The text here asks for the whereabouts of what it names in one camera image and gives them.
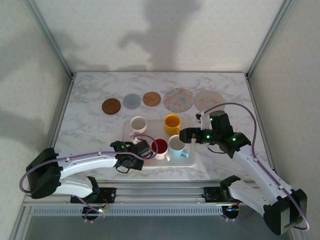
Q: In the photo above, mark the pale pink round coaster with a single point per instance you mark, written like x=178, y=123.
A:
x=208, y=98

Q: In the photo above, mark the pale pink mug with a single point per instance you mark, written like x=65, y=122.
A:
x=138, y=123

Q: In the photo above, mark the light blue mug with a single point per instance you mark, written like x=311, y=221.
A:
x=176, y=146

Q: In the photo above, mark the colourful floral round coaster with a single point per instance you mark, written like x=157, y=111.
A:
x=178, y=100

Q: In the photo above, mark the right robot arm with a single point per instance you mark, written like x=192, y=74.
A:
x=257, y=175

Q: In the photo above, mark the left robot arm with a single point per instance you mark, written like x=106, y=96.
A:
x=85, y=161

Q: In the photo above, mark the brown wooden round coaster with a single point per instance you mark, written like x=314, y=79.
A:
x=111, y=106

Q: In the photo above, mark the light brown cork coaster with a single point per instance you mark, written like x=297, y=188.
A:
x=151, y=98

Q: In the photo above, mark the white mug with red inside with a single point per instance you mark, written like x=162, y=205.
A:
x=160, y=146

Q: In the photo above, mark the white rectangular tray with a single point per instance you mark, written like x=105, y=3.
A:
x=175, y=163

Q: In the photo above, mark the yellow mug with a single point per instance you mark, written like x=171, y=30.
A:
x=172, y=122

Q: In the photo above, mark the controller board with green light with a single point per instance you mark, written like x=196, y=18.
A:
x=96, y=211

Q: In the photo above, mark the controller board with orange light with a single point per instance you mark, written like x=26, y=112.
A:
x=231, y=211

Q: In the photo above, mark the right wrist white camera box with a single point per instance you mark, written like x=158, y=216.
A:
x=205, y=122

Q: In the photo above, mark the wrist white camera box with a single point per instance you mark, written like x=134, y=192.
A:
x=205, y=122
x=135, y=141

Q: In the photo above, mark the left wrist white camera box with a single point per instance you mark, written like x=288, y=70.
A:
x=135, y=141

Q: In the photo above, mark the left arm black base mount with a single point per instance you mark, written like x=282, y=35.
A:
x=107, y=195

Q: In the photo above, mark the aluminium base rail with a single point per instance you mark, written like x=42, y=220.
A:
x=160, y=192

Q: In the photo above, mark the grey table side rail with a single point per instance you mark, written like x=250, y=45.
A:
x=257, y=100
x=60, y=112

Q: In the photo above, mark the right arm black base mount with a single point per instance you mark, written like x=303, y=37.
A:
x=212, y=195

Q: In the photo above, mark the aluminium frame post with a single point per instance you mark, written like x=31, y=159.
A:
x=47, y=32
x=270, y=37

